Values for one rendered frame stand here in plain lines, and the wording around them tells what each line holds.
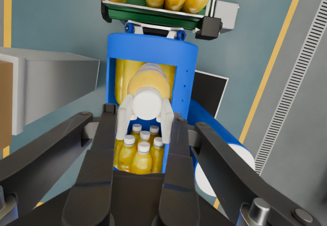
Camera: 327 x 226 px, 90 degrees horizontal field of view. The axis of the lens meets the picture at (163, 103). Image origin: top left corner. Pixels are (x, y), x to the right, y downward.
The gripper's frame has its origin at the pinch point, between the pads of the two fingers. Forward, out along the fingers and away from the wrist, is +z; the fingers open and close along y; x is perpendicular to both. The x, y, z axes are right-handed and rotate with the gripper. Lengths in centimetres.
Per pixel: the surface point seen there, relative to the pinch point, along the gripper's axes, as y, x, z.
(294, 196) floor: 203, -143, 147
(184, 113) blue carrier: 11.5, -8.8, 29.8
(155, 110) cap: 1.1, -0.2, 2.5
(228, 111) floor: 88, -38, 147
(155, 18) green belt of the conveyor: 0, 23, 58
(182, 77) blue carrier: 8.6, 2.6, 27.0
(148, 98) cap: 0.1, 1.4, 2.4
